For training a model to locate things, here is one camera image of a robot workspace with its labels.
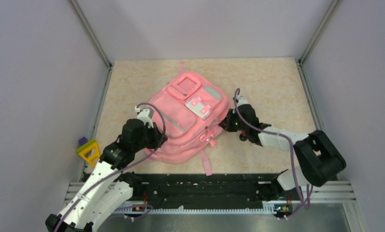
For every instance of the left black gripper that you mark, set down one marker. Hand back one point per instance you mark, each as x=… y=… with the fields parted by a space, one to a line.
x=157 y=135

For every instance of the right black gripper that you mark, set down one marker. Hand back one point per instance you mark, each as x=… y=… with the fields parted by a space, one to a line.
x=227 y=123

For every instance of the pink student backpack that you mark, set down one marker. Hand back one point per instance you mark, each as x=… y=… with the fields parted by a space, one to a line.
x=190 y=109

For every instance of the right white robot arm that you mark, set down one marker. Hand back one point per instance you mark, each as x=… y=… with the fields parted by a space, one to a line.
x=314 y=158

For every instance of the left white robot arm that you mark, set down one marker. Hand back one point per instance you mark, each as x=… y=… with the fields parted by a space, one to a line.
x=110 y=184

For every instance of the yellow triangle ruler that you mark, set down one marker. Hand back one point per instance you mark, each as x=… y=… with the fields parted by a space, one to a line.
x=89 y=152

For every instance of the purple block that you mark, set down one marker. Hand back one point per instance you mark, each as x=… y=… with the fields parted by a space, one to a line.
x=82 y=141

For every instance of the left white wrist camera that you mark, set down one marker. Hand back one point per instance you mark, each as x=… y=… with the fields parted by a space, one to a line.
x=145 y=115

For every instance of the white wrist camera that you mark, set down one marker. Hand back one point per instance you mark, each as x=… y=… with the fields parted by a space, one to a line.
x=240 y=101
x=145 y=115

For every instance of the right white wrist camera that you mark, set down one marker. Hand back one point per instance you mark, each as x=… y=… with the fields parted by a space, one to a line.
x=240 y=101

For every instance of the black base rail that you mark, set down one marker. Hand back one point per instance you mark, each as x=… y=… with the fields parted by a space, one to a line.
x=199 y=192

